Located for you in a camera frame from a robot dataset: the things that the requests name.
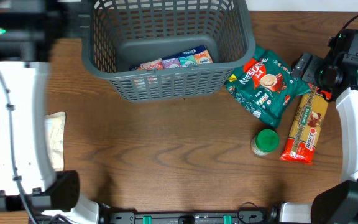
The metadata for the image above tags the grey plastic basket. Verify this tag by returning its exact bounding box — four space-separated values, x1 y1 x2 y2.
82 0 256 101

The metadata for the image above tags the green lid jar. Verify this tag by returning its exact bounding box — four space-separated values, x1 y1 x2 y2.
251 129 280 156

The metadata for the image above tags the spaghetti pasta packet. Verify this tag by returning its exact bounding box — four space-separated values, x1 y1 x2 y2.
280 84 328 164

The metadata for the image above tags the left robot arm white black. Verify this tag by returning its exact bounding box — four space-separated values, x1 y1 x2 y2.
0 1 101 223

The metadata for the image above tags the colourful tissue multipack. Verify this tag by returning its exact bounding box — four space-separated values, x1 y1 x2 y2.
131 45 213 71

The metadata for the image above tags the beige clear plastic bag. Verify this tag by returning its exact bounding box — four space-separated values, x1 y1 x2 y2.
45 112 66 171

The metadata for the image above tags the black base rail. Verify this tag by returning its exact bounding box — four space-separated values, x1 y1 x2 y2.
99 208 279 224

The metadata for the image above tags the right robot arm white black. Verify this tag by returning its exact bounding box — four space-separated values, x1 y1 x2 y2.
273 28 358 223

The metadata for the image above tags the green Nescafe coffee bag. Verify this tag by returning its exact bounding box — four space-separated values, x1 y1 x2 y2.
224 45 310 128

